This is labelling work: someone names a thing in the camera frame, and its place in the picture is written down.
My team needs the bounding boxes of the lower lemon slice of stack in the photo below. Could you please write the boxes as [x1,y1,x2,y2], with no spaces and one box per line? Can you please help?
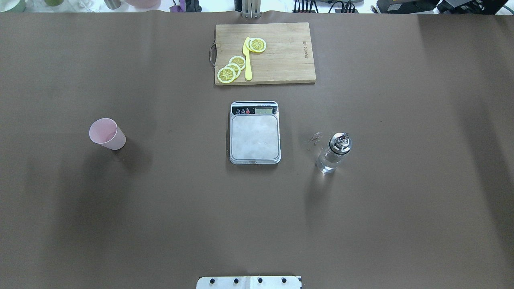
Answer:
[217,67,238,84]

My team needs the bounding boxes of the lemon slice near knife tip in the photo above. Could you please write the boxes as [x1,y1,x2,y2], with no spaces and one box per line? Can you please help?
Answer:
[247,38,267,53]

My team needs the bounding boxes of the middle lemon slice of stack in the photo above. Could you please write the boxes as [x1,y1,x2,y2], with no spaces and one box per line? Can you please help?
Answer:
[225,63,241,79]

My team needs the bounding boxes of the pink plastic cup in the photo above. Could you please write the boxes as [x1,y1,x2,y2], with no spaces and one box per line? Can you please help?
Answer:
[89,118,126,150]

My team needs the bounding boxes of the yellow plastic knife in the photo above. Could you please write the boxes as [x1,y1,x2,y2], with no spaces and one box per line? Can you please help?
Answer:
[242,37,252,81]

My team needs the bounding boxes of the upper lemon slice of stack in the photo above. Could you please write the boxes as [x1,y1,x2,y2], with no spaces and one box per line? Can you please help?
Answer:
[228,55,246,70]

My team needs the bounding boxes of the lemon slice of stack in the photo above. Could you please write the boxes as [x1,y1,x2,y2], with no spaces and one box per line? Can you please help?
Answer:
[217,67,238,84]
[225,63,241,79]
[228,55,246,70]

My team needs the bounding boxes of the glass sauce bottle metal cap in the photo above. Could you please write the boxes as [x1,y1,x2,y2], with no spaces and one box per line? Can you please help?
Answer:
[316,132,352,174]

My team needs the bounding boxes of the wooden cutting board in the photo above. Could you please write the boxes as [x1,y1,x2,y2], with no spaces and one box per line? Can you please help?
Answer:
[214,22,316,85]

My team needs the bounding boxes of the aluminium frame post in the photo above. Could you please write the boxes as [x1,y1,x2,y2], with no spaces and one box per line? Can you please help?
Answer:
[241,0,262,19]

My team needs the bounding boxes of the brown table cover sheet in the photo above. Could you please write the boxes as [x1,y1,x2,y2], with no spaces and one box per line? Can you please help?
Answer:
[0,11,513,289]

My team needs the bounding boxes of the silver digital kitchen scale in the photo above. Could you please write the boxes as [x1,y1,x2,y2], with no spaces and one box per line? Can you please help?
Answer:
[229,100,281,165]

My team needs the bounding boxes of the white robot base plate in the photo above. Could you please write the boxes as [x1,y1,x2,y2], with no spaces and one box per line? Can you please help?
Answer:
[196,275,303,289]

